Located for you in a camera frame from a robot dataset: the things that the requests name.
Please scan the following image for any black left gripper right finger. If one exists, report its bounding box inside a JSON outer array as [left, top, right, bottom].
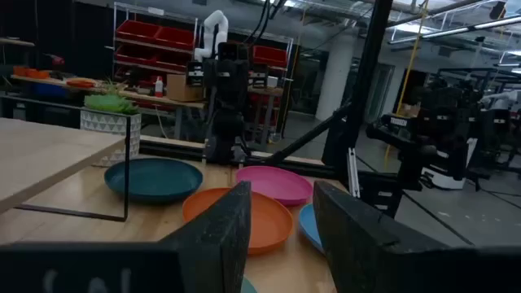
[[312, 181, 449, 293]]

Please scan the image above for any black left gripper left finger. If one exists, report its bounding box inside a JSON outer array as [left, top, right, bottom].
[[159, 181, 252, 293]]

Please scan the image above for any blue plate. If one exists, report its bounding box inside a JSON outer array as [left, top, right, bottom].
[[299, 203, 326, 253]]

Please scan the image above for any orange plate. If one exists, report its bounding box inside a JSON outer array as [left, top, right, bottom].
[[182, 186, 294, 256]]

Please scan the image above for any pink plate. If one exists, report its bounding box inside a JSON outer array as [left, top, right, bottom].
[[235, 165, 314, 207]]

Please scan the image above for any dark teal plate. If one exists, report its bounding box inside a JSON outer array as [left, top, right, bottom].
[[103, 157, 204, 204]]

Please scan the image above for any white machine base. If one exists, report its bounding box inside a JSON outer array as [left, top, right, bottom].
[[422, 138, 478, 191]]

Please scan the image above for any cardboard box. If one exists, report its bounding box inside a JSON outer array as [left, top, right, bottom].
[[165, 73, 205, 103]]

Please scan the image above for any succulent in patterned white pot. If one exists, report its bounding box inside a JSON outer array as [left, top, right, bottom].
[[79, 79, 142, 168]]

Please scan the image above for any long wooden workbench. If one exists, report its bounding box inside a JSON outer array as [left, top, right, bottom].
[[11, 74, 207, 142]]

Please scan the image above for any white round pillar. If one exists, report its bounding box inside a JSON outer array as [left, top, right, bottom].
[[315, 32, 359, 122]]

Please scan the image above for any red storage bin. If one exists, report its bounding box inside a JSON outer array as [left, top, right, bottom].
[[155, 26, 195, 50], [155, 51, 192, 72], [252, 45, 288, 68], [116, 44, 158, 65], [116, 19, 162, 43]]

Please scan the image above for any black robot station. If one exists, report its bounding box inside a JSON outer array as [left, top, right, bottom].
[[467, 67, 521, 180]]

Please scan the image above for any orange disc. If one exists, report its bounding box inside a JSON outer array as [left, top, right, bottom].
[[66, 79, 97, 89]]

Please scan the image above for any blue bin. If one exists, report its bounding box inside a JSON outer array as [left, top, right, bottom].
[[33, 83, 68, 98]]

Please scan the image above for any metal storage rack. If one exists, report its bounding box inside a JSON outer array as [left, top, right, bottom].
[[112, 2, 200, 89]]

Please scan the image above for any ceiling strip light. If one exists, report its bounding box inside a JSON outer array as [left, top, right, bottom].
[[388, 15, 521, 46]]

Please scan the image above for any orange container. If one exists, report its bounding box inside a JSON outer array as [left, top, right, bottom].
[[12, 66, 50, 81]]

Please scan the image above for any black metal rig frame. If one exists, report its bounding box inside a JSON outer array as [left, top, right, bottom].
[[140, 0, 408, 219]]

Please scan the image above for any yellow slanted cable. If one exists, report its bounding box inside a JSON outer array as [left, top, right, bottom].
[[382, 0, 431, 170]]

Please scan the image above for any wooden shelf with black frame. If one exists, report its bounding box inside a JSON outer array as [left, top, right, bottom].
[[0, 95, 132, 224]]

